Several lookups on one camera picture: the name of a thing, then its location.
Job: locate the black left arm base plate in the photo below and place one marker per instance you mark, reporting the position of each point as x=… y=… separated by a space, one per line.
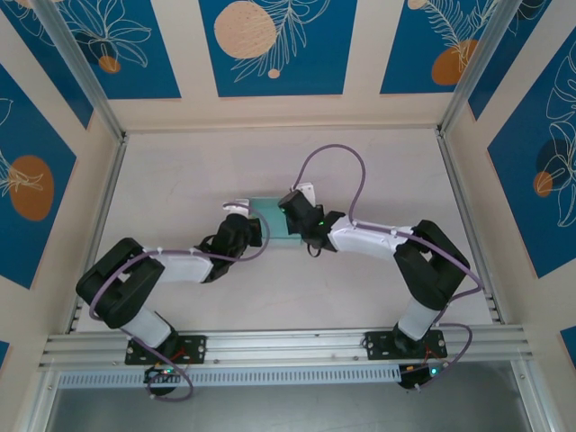
x=198 y=348

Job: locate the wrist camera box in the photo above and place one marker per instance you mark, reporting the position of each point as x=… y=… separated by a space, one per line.
x=236 y=207
x=307 y=189

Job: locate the aluminium frame post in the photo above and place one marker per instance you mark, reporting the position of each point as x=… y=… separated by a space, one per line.
x=477 y=67
x=83 y=67

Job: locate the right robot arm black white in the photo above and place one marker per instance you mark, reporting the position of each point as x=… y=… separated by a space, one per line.
x=369 y=238

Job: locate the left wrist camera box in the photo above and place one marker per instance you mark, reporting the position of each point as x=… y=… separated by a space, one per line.
x=236 y=207

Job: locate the light blue paper box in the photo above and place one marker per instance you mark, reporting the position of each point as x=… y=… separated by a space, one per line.
x=272 y=216

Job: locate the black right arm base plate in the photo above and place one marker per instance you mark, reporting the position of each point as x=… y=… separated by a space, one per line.
x=375 y=344

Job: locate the aluminium table side rail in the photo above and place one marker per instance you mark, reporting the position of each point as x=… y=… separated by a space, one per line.
x=101 y=216
x=452 y=166

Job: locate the aluminium mounting rail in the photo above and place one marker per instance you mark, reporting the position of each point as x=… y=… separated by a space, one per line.
x=288 y=344

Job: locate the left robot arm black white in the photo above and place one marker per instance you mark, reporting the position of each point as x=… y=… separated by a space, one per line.
x=126 y=279

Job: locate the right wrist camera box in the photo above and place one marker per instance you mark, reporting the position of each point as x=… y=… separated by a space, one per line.
x=307 y=189

